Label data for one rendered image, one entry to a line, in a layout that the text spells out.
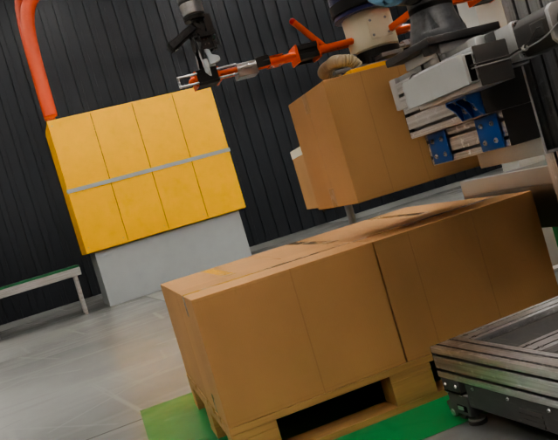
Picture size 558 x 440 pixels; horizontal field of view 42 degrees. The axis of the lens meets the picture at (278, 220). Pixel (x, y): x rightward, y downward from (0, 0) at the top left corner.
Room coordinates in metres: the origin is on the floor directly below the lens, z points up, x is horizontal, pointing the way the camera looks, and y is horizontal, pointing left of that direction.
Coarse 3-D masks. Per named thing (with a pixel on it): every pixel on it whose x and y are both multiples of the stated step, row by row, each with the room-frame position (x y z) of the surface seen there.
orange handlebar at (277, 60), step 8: (456, 0) 2.29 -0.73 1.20; (464, 0) 2.30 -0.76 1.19; (472, 0) 2.32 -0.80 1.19; (400, 16) 2.34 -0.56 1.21; (408, 16) 2.29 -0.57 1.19; (392, 24) 2.40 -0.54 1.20; (400, 24) 2.37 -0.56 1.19; (408, 24) 2.51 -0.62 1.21; (400, 32) 2.55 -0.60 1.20; (344, 40) 2.45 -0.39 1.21; (352, 40) 2.46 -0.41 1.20; (320, 48) 2.43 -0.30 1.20; (328, 48) 2.44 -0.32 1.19; (336, 48) 2.49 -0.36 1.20; (344, 48) 2.50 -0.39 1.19; (272, 56) 2.39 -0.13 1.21; (280, 56) 2.40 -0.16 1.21; (288, 56) 2.40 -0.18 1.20; (272, 64) 2.39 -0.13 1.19; (280, 64) 2.42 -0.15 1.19; (224, 72) 2.35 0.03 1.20; (232, 72) 2.36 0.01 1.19; (192, 80) 2.33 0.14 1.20
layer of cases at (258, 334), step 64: (256, 256) 3.06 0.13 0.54; (320, 256) 2.27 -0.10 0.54; (384, 256) 2.26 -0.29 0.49; (448, 256) 2.32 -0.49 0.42; (512, 256) 2.37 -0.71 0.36; (192, 320) 2.22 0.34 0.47; (256, 320) 2.15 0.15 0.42; (320, 320) 2.20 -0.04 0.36; (384, 320) 2.25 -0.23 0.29; (448, 320) 2.30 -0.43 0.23; (256, 384) 2.14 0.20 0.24; (320, 384) 2.18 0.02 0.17
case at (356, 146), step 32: (320, 96) 2.30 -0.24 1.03; (352, 96) 2.27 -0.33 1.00; (384, 96) 2.30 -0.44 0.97; (320, 128) 2.38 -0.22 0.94; (352, 128) 2.27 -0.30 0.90; (384, 128) 2.29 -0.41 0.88; (320, 160) 2.47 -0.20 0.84; (352, 160) 2.26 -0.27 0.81; (384, 160) 2.29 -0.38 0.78; (416, 160) 2.31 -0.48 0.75; (320, 192) 2.56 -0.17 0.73; (352, 192) 2.27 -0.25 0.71; (384, 192) 2.28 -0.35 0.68
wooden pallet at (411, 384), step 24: (432, 360) 2.28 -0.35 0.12; (192, 384) 2.93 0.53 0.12; (360, 384) 2.21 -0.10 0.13; (384, 384) 2.30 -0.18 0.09; (408, 384) 2.25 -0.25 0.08; (432, 384) 2.27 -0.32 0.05; (288, 408) 2.15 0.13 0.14; (384, 408) 2.27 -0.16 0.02; (408, 408) 2.25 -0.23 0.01; (216, 432) 2.53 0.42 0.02; (240, 432) 2.11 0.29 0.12; (264, 432) 2.13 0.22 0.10; (312, 432) 2.24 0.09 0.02; (336, 432) 2.18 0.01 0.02
